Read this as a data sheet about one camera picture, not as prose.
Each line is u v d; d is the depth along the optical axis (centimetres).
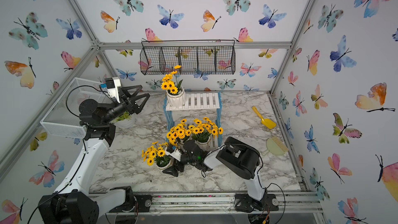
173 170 73
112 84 55
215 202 76
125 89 64
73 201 39
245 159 51
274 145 93
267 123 104
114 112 58
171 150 73
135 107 58
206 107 77
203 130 80
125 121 91
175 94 71
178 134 78
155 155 72
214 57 98
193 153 68
